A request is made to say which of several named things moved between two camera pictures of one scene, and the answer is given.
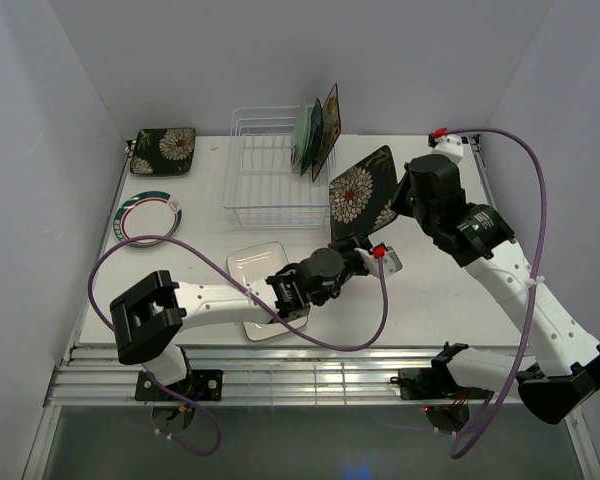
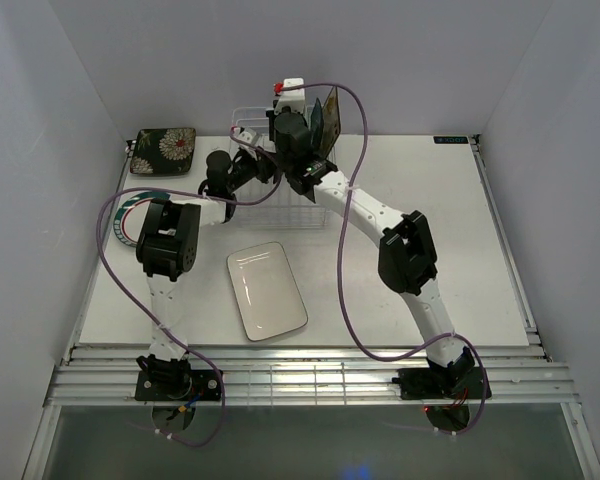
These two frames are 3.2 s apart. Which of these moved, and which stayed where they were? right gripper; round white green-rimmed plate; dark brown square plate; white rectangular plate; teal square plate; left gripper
Moved: right gripper; left gripper
Stayed: round white green-rimmed plate; white rectangular plate; teal square plate; dark brown square plate
